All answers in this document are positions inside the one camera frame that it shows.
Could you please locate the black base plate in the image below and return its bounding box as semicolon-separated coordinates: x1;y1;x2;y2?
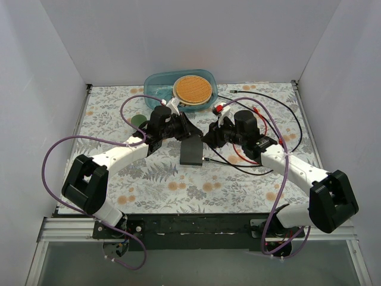
92;213;305;253

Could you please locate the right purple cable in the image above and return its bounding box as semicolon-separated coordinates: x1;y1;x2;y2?
220;98;311;259

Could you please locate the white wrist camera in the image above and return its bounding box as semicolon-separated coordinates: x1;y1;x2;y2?
213;102;230;127
161;97;180;115

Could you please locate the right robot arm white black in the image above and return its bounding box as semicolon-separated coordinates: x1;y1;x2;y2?
202;105;359;237

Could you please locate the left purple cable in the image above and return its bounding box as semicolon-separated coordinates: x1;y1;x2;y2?
41;94;167;270

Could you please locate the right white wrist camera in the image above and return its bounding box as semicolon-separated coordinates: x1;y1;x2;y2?
213;102;230;127

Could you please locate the round woven coaster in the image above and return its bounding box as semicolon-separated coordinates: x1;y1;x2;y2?
173;75;213;106

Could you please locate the floral table mat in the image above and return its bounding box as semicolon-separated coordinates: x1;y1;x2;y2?
74;83;320;213

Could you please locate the green cup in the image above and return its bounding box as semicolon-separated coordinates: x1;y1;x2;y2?
130;114;147;128

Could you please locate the black network switch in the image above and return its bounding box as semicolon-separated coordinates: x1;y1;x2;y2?
179;135;203;166

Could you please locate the black cable with plug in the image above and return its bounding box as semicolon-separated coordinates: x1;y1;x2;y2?
201;89;303;175

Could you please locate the purple cable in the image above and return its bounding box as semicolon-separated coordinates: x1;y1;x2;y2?
41;94;167;270
220;98;311;259

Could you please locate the blue plastic container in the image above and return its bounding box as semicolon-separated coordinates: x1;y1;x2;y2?
144;69;218;112

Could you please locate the red cable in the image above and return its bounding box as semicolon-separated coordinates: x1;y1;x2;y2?
233;107;284;165

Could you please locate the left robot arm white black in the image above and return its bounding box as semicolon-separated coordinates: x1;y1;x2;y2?
62;106;202;238

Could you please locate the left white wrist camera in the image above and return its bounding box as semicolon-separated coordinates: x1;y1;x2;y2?
161;97;180;115

